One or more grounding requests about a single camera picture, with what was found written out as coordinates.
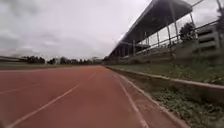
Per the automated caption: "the red running track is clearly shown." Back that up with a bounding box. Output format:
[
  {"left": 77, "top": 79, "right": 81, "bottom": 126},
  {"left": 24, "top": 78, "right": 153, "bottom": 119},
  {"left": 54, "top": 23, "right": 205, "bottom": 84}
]
[{"left": 0, "top": 65, "right": 188, "bottom": 128}]

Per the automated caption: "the pale track edge kerb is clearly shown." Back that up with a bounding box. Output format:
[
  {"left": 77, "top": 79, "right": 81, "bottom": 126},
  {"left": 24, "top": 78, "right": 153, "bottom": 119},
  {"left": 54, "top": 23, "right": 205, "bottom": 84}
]
[{"left": 116, "top": 73, "right": 192, "bottom": 128}]

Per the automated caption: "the fence with poles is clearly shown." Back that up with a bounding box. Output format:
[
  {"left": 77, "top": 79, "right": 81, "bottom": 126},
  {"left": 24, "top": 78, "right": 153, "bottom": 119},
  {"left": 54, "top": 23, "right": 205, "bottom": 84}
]
[{"left": 133, "top": 18, "right": 224, "bottom": 60}]

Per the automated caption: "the grandstand with slanted roof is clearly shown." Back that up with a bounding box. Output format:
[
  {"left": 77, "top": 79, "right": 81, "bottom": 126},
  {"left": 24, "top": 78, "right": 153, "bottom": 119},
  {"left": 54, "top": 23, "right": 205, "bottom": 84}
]
[{"left": 106, "top": 0, "right": 201, "bottom": 65}]

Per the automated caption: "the grass slope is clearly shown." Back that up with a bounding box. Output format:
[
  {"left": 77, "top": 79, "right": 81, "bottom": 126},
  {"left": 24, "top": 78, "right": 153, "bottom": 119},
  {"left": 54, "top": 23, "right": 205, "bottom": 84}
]
[{"left": 107, "top": 57, "right": 224, "bottom": 86}]

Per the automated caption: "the distant row of trees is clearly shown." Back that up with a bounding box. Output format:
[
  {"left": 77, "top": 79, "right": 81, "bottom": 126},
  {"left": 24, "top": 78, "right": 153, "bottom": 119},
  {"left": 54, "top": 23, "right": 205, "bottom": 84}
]
[{"left": 25, "top": 55, "right": 104, "bottom": 65}]

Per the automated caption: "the grass strip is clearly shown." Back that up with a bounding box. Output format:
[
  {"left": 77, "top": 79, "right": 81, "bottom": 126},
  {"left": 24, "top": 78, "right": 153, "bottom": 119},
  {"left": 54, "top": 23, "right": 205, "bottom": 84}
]
[{"left": 111, "top": 68, "right": 224, "bottom": 128}]

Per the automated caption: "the grass infield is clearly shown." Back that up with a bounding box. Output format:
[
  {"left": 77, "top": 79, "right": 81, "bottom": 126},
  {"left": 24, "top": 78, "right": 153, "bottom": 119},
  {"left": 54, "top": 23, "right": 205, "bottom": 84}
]
[{"left": 0, "top": 63, "right": 101, "bottom": 71}]

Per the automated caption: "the pale building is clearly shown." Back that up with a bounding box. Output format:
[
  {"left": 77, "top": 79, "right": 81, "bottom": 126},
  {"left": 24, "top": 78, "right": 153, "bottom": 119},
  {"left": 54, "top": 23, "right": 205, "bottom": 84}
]
[{"left": 196, "top": 24, "right": 223, "bottom": 52}]

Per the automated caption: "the low concrete wall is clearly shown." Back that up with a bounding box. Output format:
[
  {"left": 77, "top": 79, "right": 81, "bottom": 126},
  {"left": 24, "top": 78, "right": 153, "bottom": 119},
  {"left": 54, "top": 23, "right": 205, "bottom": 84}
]
[{"left": 105, "top": 65, "right": 224, "bottom": 102}]

